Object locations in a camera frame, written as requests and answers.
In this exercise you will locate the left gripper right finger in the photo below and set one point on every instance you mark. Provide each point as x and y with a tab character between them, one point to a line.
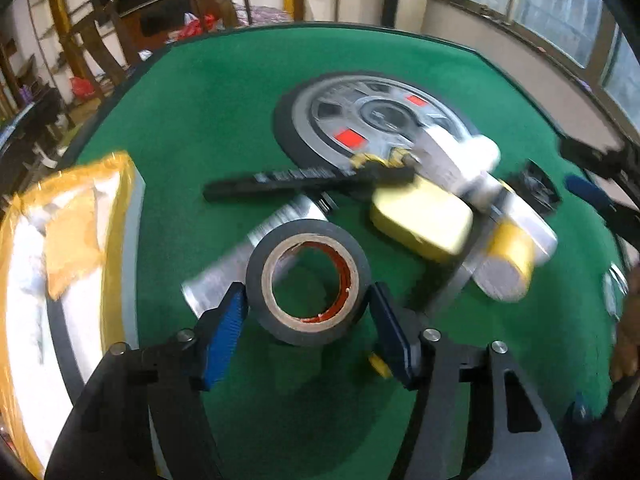
509	433

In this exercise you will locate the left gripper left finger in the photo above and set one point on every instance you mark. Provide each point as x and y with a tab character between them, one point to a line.
139	402

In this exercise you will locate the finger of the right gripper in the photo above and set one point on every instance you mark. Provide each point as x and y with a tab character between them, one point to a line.
587	191

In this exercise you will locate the black plastic fan-shaped base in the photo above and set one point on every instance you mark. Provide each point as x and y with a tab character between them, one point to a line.
534	186

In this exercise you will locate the yellow tape roll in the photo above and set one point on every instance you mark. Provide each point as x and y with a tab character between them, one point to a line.
507	268

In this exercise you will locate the black electrical tape roll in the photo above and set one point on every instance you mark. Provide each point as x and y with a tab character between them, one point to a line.
306	282

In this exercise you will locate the person's right hand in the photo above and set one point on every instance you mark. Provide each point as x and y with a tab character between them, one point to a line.
625	357

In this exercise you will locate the silver foil packet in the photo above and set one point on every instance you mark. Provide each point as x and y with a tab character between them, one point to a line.
615	289

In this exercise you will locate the white power adapter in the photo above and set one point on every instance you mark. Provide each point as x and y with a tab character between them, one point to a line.
445	161

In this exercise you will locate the pale yellow soap box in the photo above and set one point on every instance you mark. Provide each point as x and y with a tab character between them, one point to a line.
423	217

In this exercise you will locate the white foam box yellow tape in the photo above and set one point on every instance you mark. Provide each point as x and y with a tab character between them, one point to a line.
68	292

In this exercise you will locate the black marker pen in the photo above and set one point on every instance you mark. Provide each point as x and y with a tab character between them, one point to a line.
313	179

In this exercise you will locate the round mahjong table centre console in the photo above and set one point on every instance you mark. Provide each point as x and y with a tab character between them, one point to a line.
326	120

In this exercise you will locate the black glossy side table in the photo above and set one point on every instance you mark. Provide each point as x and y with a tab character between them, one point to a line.
30	134

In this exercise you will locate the red plastic bag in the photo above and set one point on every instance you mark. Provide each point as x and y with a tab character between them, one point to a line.
193	27

